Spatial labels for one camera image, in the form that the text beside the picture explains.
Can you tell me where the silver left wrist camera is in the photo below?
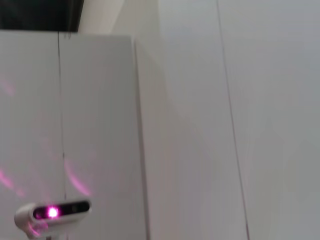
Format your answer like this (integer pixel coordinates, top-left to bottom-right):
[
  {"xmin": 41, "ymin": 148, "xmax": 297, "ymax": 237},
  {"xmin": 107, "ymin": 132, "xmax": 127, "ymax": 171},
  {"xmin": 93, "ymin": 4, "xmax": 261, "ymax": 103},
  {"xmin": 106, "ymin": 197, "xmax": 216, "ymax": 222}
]
[{"xmin": 14, "ymin": 198, "xmax": 92, "ymax": 240}]

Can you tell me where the black panel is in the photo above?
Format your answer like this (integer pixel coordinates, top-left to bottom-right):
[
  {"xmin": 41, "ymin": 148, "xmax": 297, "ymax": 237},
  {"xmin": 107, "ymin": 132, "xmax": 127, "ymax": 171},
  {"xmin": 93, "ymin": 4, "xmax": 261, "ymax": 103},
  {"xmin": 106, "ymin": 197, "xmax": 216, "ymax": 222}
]
[{"xmin": 0, "ymin": 0, "xmax": 85, "ymax": 33}]

